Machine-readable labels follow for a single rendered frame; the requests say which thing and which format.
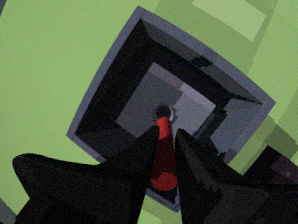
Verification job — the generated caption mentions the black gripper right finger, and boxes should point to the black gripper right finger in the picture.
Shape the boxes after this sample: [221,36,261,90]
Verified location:
[174,129,298,224]

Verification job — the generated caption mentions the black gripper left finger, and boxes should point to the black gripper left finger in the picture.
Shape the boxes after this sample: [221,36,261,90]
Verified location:
[12,125,160,224]

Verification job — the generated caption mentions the red peg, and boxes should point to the red peg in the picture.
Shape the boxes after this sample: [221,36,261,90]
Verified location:
[150,117,178,190]

